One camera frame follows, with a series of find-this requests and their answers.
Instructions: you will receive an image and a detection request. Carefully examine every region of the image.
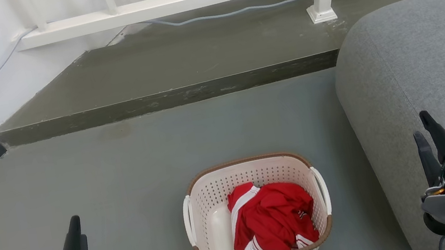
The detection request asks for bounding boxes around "white brown-rimmed laundry basket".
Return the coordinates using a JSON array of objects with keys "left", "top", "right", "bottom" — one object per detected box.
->
[{"left": 175, "top": 144, "right": 339, "bottom": 250}]

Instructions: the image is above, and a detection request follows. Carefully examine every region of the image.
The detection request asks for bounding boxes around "grey fabric sofa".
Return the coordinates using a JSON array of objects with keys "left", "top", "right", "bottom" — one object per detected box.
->
[{"left": 321, "top": 0, "right": 445, "bottom": 250}]

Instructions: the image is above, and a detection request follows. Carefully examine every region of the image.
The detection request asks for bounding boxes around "red white-striped garment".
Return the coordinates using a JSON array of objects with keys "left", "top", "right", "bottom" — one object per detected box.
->
[{"left": 223, "top": 172, "right": 323, "bottom": 250}]

